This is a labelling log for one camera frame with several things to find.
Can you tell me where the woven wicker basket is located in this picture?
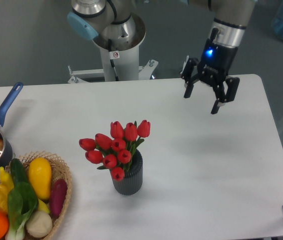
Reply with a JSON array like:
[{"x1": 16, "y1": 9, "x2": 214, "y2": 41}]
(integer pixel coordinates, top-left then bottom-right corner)
[{"x1": 0, "y1": 151, "x2": 72, "y2": 240}]

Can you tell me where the green bok choy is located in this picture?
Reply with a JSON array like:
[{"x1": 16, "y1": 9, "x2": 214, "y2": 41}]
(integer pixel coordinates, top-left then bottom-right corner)
[{"x1": 5, "y1": 182, "x2": 38, "y2": 240}]

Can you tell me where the red tulip bouquet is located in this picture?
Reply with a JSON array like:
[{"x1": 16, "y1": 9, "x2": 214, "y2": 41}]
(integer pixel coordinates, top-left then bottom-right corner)
[{"x1": 78, "y1": 120, "x2": 151, "y2": 182}]

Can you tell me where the green cucumber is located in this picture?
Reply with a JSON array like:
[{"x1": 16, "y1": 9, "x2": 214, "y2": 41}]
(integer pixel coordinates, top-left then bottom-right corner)
[{"x1": 9, "y1": 158, "x2": 29, "y2": 185}]

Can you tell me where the dark grey ribbed vase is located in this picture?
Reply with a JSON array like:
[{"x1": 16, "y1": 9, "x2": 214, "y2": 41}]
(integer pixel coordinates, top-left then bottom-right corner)
[{"x1": 112, "y1": 149, "x2": 143, "y2": 196}]

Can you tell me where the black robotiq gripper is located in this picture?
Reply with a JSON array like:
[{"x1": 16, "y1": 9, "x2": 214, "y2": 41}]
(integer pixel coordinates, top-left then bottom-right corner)
[{"x1": 180, "y1": 39, "x2": 240, "y2": 115}]

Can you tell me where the black cable on pedestal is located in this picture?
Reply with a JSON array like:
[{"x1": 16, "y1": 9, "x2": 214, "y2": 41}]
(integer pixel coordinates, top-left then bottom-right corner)
[{"x1": 107, "y1": 39, "x2": 120, "y2": 82}]

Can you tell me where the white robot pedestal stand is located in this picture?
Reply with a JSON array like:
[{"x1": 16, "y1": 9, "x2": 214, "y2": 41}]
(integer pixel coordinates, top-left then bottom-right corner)
[{"x1": 67, "y1": 12, "x2": 159, "y2": 82}]

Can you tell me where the beige garlic bulb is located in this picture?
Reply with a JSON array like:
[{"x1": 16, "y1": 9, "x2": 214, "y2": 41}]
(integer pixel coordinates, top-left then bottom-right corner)
[{"x1": 26, "y1": 210, "x2": 53, "y2": 238}]

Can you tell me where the purple eggplant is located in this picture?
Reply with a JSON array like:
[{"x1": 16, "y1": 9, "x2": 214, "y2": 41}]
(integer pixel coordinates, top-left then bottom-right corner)
[{"x1": 49, "y1": 178, "x2": 68, "y2": 217}]

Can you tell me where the yellow squash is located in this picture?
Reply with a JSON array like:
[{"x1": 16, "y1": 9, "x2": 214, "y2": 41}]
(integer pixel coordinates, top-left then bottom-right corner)
[{"x1": 28, "y1": 157, "x2": 52, "y2": 201}]

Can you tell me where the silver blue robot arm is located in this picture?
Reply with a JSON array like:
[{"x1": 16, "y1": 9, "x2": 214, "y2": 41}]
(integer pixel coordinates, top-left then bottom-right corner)
[{"x1": 67, "y1": 0, "x2": 256, "y2": 114}]

